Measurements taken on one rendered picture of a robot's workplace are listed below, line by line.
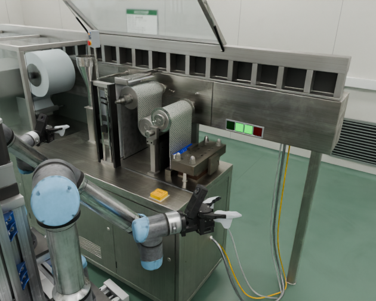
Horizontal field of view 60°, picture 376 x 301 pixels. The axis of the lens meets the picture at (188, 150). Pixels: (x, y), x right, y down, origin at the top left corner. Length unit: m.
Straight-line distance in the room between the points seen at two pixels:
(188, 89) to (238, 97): 0.36
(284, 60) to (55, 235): 1.42
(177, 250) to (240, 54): 1.17
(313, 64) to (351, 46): 2.33
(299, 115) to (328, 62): 0.31
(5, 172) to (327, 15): 3.66
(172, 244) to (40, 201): 1.14
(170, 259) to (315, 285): 1.22
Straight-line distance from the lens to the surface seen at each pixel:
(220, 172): 2.10
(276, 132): 1.98
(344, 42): 4.18
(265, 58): 1.92
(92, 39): 2.22
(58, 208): 0.92
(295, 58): 1.87
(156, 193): 1.82
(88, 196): 1.09
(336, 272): 2.95
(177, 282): 2.10
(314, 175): 2.19
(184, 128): 2.06
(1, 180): 1.27
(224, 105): 2.07
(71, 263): 1.06
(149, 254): 1.12
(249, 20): 4.48
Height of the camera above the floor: 1.89
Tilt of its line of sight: 24 degrees down
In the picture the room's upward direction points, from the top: 1 degrees clockwise
